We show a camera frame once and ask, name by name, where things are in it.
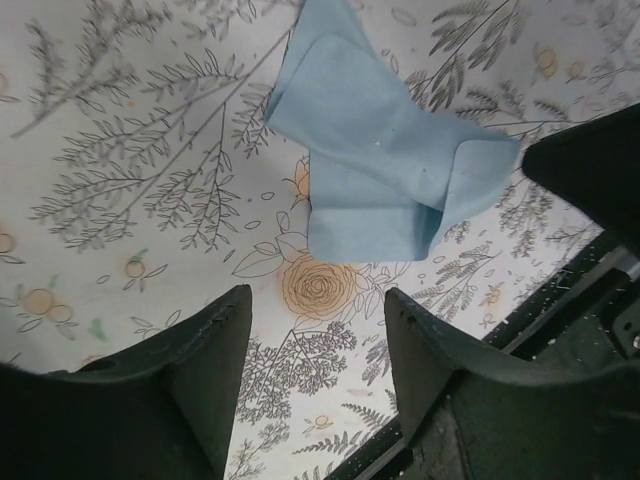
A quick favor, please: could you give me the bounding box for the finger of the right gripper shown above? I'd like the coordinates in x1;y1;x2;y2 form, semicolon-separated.
522;104;639;233

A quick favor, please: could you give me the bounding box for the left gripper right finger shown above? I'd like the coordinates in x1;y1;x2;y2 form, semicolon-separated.
385;289;639;479

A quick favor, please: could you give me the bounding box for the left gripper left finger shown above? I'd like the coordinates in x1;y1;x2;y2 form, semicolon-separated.
1;285;252;479

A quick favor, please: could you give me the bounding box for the light blue cloth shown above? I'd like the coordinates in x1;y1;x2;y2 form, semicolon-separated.
265;1;520;263

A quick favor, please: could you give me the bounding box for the floral table mat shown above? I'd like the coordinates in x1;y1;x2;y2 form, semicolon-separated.
1;1;639;479

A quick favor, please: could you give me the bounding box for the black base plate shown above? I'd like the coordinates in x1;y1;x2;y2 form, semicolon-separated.
334;234;639;479

